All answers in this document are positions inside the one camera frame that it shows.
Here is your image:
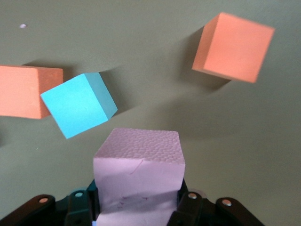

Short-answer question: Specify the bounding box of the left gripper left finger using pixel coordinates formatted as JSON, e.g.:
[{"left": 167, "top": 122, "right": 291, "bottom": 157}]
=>
[{"left": 0, "top": 180, "right": 101, "bottom": 226}]

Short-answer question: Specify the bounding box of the blue foam cube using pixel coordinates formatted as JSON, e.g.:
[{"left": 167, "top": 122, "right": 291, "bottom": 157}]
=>
[{"left": 40, "top": 72, "right": 118, "bottom": 139}]

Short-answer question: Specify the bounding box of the pink foam cube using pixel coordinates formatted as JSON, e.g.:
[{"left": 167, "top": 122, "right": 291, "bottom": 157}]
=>
[{"left": 93, "top": 128, "right": 186, "bottom": 226}]

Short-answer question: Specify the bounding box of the orange foam cube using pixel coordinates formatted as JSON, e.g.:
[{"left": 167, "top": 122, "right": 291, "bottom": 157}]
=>
[
  {"left": 191, "top": 12, "right": 276, "bottom": 83},
  {"left": 0, "top": 65, "right": 63, "bottom": 120}
]

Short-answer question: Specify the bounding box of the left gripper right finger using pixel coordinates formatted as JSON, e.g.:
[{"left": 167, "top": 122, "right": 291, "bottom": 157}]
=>
[{"left": 168, "top": 181, "right": 266, "bottom": 226}]

